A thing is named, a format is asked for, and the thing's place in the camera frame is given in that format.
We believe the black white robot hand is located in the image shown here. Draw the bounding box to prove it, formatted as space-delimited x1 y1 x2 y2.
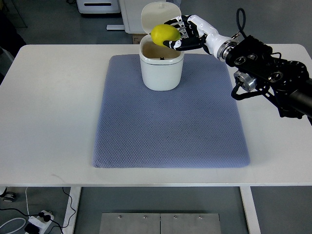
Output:
163 15 238 61

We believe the yellow lemon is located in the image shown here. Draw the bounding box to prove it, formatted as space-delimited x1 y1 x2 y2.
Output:
150 24 181 46

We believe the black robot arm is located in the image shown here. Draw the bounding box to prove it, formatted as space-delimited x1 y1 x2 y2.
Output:
221 8 312 120

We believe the white trash bin with lid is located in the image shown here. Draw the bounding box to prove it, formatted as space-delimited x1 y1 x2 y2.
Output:
139 1 184 91

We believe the cardboard box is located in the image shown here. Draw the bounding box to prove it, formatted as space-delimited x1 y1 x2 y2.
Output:
132 34 146 44

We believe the white cabinet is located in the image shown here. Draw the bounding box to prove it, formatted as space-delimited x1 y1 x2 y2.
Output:
106 0 181 34

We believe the blue-grey textured mat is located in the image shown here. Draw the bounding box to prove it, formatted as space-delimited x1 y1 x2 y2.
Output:
93 54 250 168

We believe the white appliance with slot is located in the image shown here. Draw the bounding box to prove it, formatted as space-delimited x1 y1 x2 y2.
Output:
77 0 121 14

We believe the person in black trousers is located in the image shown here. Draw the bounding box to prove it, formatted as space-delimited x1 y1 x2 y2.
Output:
0 14 27 83

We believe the white right table leg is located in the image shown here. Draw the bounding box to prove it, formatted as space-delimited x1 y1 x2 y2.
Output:
239 186 261 234

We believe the white power strip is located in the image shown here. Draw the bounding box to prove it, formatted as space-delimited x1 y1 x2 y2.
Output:
28 210 54 233

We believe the caster wheel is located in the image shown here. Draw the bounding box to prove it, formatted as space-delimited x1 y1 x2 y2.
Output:
0 187 16 202

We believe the grey metal base plate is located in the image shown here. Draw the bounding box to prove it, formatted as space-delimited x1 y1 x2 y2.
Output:
99 213 221 234

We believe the white cable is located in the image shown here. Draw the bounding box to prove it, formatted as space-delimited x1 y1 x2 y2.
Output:
0 187 39 234

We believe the black power cable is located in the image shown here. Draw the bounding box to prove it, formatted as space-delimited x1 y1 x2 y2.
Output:
0 187 77 234

